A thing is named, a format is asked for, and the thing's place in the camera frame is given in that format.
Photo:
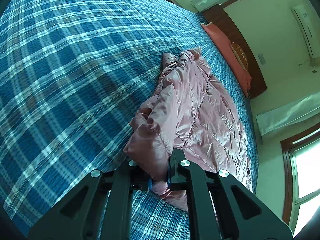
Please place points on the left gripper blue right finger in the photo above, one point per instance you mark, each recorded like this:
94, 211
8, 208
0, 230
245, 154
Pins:
169, 173

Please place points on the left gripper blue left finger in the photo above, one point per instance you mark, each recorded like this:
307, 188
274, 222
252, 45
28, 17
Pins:
149, 184

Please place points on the pink quilted down jacket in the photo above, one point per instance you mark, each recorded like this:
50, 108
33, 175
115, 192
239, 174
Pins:
191, 110

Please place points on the blue plaid bedspread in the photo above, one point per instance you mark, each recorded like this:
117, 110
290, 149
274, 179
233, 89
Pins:
73, 74

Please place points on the pale green curtain valance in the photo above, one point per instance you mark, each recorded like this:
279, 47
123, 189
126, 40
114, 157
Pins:
286, 115

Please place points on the salmon pink pillow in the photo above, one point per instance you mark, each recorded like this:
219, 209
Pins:
223, 44

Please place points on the wood framed window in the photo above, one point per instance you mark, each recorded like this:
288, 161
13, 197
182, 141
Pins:
301, 166

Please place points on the round brown cushion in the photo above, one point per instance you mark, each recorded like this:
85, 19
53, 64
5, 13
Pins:
240, 55

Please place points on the dark wooden headboard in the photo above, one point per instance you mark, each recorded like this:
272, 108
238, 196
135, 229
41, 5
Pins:
221, 19

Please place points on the wall switch plate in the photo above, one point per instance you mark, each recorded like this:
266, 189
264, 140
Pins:
261, 58

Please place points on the white wall air conditioner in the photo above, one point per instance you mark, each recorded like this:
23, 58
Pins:
304, 21

